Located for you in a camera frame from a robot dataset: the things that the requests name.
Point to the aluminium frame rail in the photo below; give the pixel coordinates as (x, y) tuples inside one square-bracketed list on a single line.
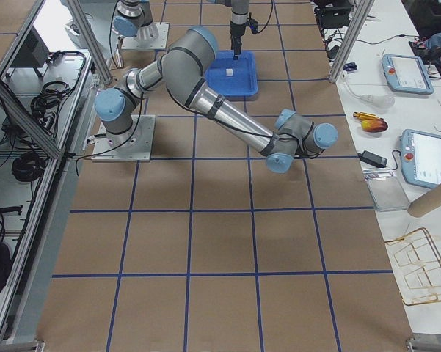
[(54, 147)]

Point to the near teach pendant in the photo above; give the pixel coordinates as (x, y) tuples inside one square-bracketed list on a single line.
[(421, 158)]

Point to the aluminium frame upright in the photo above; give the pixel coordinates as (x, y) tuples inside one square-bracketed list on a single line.
[(356, 24)]

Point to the black power brick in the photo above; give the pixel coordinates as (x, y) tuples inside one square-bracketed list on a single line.
[(372, 159)]

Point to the cardboard tube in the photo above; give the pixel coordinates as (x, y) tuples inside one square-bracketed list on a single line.
[(425, 204)]

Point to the blue plastic tray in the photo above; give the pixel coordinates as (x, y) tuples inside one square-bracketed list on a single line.
[(243, 82)]

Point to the grey metal tray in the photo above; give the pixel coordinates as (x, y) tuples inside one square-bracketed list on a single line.
[(387, 194)]

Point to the red yellow mango toy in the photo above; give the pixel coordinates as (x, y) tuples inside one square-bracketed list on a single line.
[(376, 125)]

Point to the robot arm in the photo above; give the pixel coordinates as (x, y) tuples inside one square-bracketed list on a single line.
[(134, 19), (181, 69)]

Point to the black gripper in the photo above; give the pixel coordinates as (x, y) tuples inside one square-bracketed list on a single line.
[(236, 30)]

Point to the gold wire rack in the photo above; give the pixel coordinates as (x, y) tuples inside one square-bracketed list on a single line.
[(416, 263)]

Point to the far teach pendant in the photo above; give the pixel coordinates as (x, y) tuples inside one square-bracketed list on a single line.
[(406, 74)]

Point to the clear light bulb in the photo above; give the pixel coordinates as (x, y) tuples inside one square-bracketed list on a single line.
[(378, 101)]

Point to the teach pendant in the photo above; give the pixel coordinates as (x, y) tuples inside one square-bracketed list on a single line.
[(406, 74), (421, 158)]

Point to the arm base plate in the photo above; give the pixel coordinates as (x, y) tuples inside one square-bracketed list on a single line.
[(134, 145), (148, 38)]

